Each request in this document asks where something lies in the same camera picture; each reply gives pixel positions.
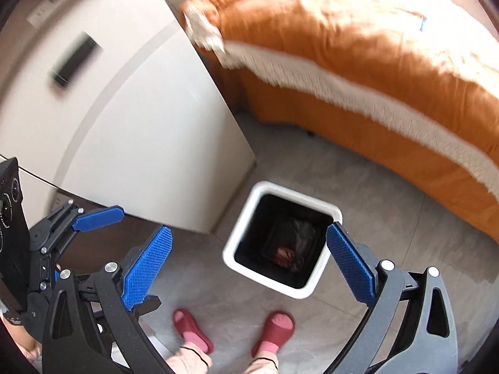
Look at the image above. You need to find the white square trash bin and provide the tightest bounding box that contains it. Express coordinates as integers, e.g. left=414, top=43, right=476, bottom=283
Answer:
left=222, top=181, right=342, bottom=300

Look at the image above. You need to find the person left hand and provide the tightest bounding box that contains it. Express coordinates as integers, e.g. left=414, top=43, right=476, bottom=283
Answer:
left=1, top=315, right=41, bottom=362

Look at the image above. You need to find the left red slipper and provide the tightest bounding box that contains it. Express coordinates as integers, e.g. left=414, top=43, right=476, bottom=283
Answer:
left=172, top=309, right=214, bottom=355

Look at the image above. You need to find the red snack wrapper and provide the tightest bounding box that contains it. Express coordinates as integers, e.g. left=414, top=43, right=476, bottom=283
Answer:
left=273, top=247, right=303, bottom=271

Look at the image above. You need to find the bed with orange cover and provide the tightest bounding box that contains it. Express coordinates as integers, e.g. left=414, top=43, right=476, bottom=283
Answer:
left=180, top=0, right=498, bottom=238

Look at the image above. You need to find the black camera box left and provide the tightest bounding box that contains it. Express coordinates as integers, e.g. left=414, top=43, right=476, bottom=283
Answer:
left=1, top=157, right=31, bottom=312

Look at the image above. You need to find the white cabinet with handle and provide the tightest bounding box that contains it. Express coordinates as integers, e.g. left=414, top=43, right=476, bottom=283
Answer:
left=1, top=0, right=254, bottom=233

